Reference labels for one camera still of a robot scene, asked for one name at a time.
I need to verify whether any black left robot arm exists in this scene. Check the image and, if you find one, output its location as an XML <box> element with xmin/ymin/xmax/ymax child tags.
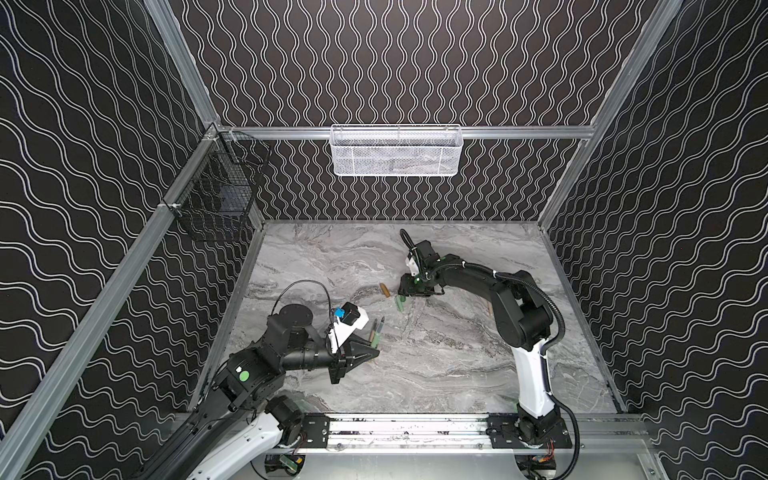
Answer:
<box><xmin>133</xmin><ymin>302</ymin><xmax>379</xmax><ymax>479</ymax></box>

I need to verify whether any green pen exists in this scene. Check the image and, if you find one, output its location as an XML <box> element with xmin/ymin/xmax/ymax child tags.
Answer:
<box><xmin>371</xmin><ymin>317</ymin><xmax>385</xmax><ymax>348</ymax></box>

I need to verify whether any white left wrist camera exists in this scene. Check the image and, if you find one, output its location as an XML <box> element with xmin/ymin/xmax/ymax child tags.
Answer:
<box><xmin>327</xmin><ymin>302</ymin><xmax>369</xmax><ymax>354</ymax></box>

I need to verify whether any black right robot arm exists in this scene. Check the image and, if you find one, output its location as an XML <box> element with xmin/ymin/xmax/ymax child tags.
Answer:
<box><xmin>398</xmin><ymin>229</ymin><xmax>564</xmax><ymax>446</ymax></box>

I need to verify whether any black wire mesh basket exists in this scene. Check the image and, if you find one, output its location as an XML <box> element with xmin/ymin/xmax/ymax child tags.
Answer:
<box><xmin>170</xmin><ymin>125</ymin><xmax>274</xmax><ymax>243</ymax></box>

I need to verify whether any white wire mesh basket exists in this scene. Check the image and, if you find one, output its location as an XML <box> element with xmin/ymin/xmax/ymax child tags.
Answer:
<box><xmin>329</xmin><ymin>124</ymin><xmax>464</xmax><ymax>177</ymax></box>

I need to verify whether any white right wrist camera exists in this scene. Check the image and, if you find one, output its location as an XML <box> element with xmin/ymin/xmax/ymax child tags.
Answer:
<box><xmin>406</xmin><ymin>251</ymin><xmax>421</xmax><ymax>277</ymax></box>

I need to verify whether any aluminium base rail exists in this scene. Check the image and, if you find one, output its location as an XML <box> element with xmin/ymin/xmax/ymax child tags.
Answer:
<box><xmin>167</xmin><ymin>411</ymin><xmax>655</xmax><ymax>455</ymax></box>

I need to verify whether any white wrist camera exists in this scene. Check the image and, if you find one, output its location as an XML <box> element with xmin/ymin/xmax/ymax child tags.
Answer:
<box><xmin>406</xmin><ymin>251</ymin><xmax>421</xmax><ymax>277</ymax></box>
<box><xmin>327</xmin><ymin>302</ymin><xmax>369</xmax><ymax>354</ymax></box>

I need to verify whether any orange pen cap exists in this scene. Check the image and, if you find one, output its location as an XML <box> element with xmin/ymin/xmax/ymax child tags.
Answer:
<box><xmin>379</xmin><ymin>283</ymin><xmax>392</xmax><ymax>298</ymax></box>

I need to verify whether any light green pen cap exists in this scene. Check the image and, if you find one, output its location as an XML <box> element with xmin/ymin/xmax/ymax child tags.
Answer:
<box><xmin>395</xmin><ymin>295</ymin><xmax>406</xmax><ymax>313</ymax></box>

